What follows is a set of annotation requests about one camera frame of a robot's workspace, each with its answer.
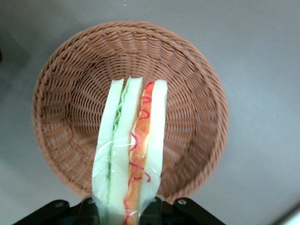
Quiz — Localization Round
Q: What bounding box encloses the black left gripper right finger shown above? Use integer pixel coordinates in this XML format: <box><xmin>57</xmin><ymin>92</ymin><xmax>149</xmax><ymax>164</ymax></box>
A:
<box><xmin>139</xmin><ymin>195</ymin><xmax>175</xmax><ymax>225</ymax></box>

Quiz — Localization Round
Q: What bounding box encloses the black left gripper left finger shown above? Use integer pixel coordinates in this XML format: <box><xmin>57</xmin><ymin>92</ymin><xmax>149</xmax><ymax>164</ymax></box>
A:
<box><xmin>70</xmin><ymin>196</ymin><xmax>102</xmax><ymax>225</ymax></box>

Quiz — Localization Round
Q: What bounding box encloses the round brown wicker basket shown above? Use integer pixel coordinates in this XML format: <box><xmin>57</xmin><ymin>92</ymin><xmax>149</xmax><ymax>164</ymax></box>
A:
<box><xmin>31</xmin><ymin>20</ymin><xmax>230</xmax><ymax>204</ymax></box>

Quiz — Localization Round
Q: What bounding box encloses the triangle sandwich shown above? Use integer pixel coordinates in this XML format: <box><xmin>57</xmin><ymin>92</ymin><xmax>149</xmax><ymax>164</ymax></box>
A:
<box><xmin>91</xmin><ymin>76</ymin><xmax>169</xmax><ymax>225</ymax></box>

